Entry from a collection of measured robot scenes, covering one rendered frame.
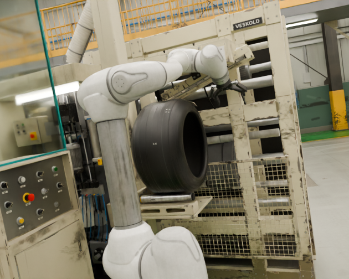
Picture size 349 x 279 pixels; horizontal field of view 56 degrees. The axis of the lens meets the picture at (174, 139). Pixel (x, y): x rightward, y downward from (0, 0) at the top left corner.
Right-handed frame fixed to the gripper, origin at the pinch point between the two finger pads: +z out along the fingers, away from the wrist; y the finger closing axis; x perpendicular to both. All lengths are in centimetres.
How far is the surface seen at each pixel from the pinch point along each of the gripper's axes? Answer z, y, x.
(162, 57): 3, -45, 45
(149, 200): 23, -56, -45
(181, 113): -2.1, -27.5, -4.8
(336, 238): 194, 50, -40
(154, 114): -7.8, -41.8, -5.8
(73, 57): -1, -117, 62
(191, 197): 22, -29, -46
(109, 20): -32, -65, 51
